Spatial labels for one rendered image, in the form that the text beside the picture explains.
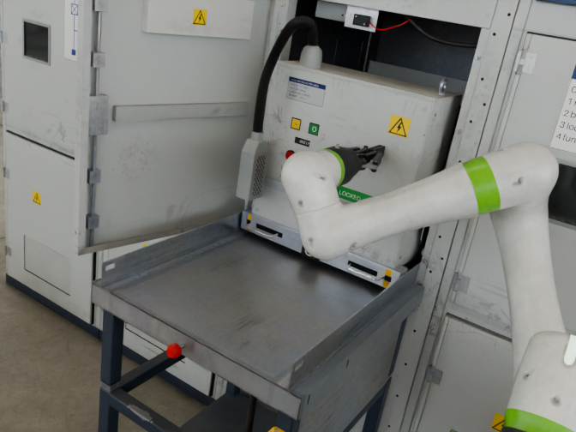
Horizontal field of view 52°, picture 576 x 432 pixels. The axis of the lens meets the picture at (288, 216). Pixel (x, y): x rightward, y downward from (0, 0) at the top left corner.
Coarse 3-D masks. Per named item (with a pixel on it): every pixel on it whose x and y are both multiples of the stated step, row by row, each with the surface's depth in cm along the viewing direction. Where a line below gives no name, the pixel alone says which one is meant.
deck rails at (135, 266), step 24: (240, 216) 185; (168, 240) 159; (192, 240) 168; (216, 240) 178; (120, 264) 146; (144, 264) 154; (168, 264) 159; (120, 288) 144; (408, 288) 168; (360, 312) 139; (336, 336) 130; (312, 360) 123; (288, 384) 119
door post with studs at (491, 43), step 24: (504, 0) 142; (504, 24) 143; (480, 48) 148; (480, 72) 149; (480, 96) 150; (480, 120) 151; (456, 144) 157; (432, 240) 167; (432, 264) 168; (432, 288) 170; (408, 360) 179; (408, 384) 181
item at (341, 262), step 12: (264, 228) 181; (276, 228) 178; (288, 228) 176; (276, 240) 179; (288, 240) 177; (300, 240) 174; (300, 252) 175; (336, 264) 169; (348, 264) 167; (360, 264) 165; (372, 264) 163; (360, 276) 166; (372, 276) 164; (396, 276) 159
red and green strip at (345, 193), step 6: (342, 186) 164; (342, 192) 164; (348, 192) 163; (354, 192) 162; (360, 192) 161; (342, 198) 164; (348, 198) 163; (354, 198) 162; (360, 198) 161; (366, 198) 160
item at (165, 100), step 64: (128, 0) 145; (192, 0) 154; (256, 0) 173; (128, 64) 151; (192, 64) 165; (256, 64) 182; (128, 128) 158; (192, 128) 173; (128, 192) 165; (192, 192) 182
